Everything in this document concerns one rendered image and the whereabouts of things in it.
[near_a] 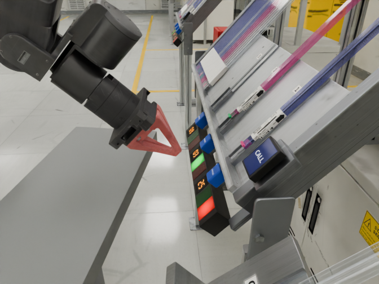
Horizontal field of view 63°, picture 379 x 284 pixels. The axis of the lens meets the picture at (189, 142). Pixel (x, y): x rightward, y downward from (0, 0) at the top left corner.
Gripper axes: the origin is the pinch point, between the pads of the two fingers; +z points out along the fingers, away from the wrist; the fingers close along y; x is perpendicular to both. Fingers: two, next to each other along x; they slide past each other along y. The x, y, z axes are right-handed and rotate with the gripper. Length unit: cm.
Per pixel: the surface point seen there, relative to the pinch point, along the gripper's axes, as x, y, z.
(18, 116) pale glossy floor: 135, 190, -37
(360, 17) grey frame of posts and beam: -51, 62, 36
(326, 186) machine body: -9, 22, 46
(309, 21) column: -90, 307, 124
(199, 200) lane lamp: 4.9, 0.6, 10.1
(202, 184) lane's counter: 3.7, 4.0, 10.1
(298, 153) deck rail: -13.4, -9.0, 8.4
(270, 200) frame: -7.8, -13.4, 7.7
